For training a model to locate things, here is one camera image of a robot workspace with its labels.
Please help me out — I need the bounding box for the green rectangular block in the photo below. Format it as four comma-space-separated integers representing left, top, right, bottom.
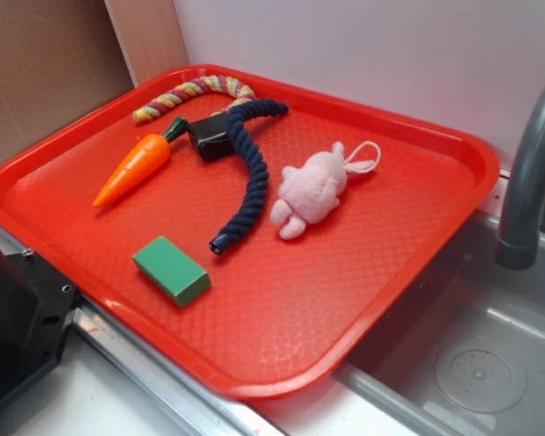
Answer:
132, 236, 212, 308

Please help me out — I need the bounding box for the black rectangular block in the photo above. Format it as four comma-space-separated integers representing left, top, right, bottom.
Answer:
187, 114, 235, 162

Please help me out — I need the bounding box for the red plastic tray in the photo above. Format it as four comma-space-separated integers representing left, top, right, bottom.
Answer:
0, 65, 500, 400

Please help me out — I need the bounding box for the pink plush bunny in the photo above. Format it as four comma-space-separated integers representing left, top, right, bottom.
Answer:
270, 141, 382, 241

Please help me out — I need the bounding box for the orange toy carrot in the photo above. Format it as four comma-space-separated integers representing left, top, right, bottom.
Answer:
93, 116, 188, 208

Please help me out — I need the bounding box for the grey sink faucet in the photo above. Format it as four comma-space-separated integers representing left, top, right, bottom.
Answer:
495, 88, 545, 270

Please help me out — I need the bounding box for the grey toy sink basin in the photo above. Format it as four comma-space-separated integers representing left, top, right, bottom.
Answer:
336, 213, 545, 435

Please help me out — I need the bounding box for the dark blue rope toy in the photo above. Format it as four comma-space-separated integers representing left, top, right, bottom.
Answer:
209, 99, 289, 255

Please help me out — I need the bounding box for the multicolour braided rope toy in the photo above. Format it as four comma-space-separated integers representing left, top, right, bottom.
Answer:
133, 74, 256, 124

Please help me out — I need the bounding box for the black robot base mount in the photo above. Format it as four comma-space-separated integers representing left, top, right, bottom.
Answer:
0, 250, 78, 409

